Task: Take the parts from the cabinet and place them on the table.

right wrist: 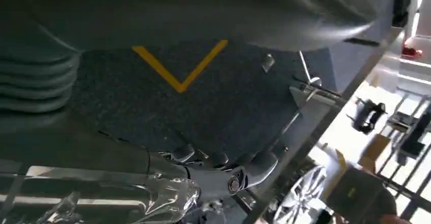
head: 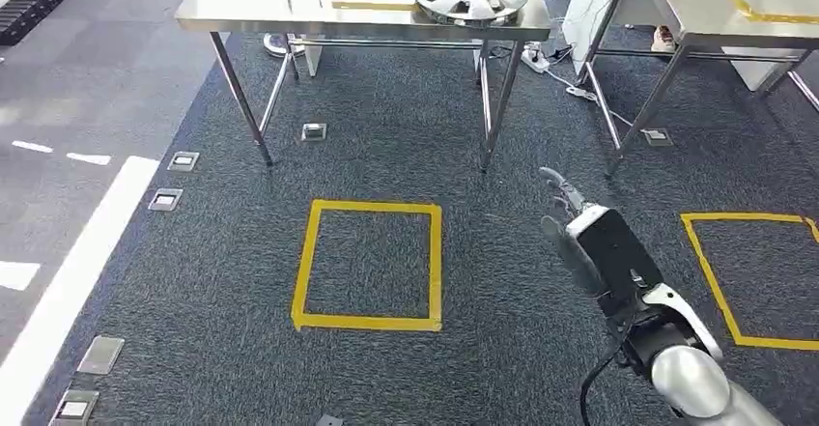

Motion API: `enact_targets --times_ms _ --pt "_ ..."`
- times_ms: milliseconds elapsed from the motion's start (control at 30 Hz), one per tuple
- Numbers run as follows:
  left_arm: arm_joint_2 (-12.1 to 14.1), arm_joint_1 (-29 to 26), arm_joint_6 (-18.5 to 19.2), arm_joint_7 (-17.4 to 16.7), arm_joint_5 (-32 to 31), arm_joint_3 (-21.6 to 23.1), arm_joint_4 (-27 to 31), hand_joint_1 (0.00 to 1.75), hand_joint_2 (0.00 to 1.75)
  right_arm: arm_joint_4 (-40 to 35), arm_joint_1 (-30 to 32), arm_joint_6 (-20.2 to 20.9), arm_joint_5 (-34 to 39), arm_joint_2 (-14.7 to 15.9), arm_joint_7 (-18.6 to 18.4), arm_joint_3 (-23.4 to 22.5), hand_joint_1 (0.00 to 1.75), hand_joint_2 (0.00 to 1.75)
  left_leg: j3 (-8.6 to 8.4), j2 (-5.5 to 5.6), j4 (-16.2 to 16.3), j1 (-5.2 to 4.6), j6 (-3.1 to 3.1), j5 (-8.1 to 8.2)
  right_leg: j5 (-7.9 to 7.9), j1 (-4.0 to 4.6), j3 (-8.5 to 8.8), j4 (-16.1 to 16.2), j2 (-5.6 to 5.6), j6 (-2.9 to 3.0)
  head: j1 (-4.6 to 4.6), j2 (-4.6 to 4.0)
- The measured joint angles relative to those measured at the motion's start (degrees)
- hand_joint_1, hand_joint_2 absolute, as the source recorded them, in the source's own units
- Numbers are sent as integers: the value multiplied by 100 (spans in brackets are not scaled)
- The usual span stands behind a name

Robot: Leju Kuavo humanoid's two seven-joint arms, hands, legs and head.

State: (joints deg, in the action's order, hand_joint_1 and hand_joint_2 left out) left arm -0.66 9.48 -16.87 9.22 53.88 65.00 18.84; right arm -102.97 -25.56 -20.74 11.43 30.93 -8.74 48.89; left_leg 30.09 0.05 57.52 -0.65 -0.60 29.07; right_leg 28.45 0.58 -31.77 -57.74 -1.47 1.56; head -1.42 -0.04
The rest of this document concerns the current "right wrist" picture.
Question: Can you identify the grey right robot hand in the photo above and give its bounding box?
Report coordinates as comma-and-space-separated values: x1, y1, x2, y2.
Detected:
0, 111, 279, 224

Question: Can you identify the silver spoked wheel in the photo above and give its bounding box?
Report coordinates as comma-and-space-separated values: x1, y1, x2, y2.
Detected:
272, 164, 328, 224

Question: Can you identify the black car part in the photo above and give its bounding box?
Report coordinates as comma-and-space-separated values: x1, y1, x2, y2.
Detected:
349, 99, 387, 135

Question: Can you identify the brown cardboard box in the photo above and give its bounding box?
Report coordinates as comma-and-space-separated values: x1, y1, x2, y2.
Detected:
358, 134, 392, 173

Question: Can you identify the red tail light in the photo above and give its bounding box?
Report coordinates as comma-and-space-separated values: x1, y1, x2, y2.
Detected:
402, 45, 423, 59

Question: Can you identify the grey steel frame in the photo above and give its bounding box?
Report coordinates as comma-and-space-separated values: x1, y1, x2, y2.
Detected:
240, 27, 410, 224

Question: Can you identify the black wire rack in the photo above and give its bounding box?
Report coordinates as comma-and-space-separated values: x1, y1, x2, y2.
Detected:
376, 93, 431, 220

